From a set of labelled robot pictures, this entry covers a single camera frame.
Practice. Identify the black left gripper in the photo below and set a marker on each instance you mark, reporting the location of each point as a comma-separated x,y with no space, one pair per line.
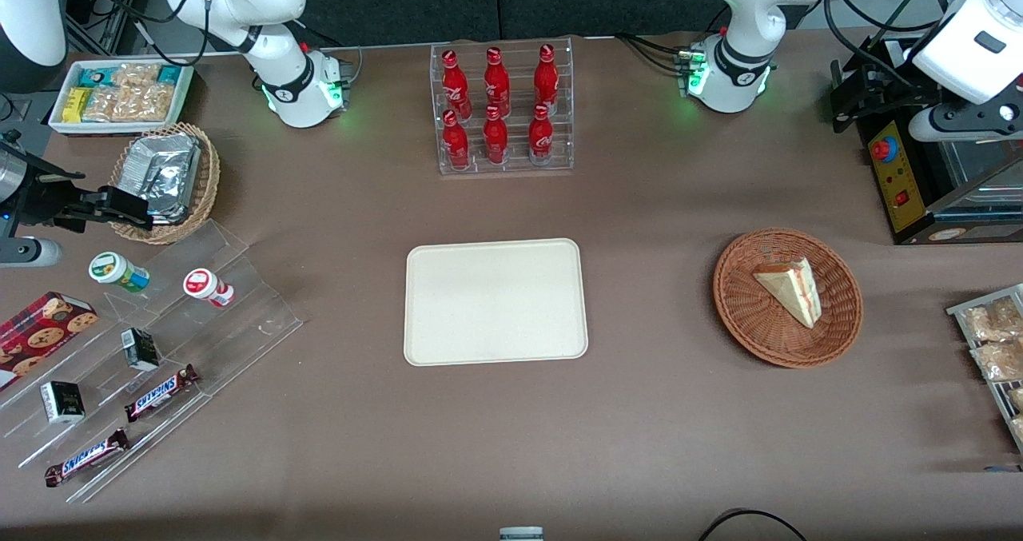
897,90

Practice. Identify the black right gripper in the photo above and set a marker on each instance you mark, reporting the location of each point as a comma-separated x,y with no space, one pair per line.
40,200

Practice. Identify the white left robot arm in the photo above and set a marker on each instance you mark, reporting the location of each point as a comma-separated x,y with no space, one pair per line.
743,5

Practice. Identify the white rectangular snack tray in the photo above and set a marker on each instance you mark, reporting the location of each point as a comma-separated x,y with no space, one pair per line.
120,129

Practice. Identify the light tan wicker basket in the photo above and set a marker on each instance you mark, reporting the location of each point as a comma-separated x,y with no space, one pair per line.
206,181

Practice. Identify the wrapped triangular sandwich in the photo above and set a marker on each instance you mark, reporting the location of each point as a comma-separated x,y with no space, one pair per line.
795,289

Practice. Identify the grey metal tray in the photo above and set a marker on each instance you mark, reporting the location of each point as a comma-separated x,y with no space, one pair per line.
957,311

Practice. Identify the brown round wicker basket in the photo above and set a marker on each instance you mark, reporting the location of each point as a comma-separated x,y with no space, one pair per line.
751,325

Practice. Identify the cream plastic serving tray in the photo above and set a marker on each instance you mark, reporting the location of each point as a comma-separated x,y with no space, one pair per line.
495,301

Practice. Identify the green lidded yogurt cup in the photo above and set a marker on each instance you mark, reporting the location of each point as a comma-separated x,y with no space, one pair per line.
112,269

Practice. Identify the silver foil packets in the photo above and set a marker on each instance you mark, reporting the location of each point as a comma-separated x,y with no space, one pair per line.
160,173

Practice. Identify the black cabinet with yellow panel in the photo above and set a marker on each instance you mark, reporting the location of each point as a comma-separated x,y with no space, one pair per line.
899,197

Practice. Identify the clear bag of crackers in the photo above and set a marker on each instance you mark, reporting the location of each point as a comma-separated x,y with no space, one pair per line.
134,75
99,105
144,103

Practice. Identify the yellow snack packet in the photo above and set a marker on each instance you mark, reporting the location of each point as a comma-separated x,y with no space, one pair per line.
76,105

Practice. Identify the red lidded yogurt cup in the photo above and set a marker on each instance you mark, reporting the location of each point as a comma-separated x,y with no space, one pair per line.
200,284

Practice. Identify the red tartan cookie box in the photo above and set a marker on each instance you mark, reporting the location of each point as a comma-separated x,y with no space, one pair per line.
40,333

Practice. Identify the teal snack packet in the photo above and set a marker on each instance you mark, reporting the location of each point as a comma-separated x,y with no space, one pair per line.
169,73
92,76

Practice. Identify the small black drink carton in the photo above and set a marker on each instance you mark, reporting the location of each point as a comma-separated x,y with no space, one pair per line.
140,349
62,402

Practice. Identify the clear acrylic stepped stand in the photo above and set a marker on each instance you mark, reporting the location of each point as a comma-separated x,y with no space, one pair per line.
240,317

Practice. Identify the brown Snickers bar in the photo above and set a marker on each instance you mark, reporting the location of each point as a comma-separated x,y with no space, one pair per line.
160,393
86,457

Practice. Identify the clear bag of pastries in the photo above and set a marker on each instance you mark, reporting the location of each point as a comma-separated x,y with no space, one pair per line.
991,321
1001,361
1019,427
1017,399

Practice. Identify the red cola bottle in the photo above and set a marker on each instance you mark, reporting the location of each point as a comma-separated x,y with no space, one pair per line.
455,85
496,81
495,137
541,135
455,141
547,77

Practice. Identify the grey white cylindrical object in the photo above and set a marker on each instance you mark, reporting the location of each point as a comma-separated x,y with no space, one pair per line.
521,535

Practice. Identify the aluminium frame post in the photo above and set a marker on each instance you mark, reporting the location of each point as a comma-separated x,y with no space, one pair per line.
112,21

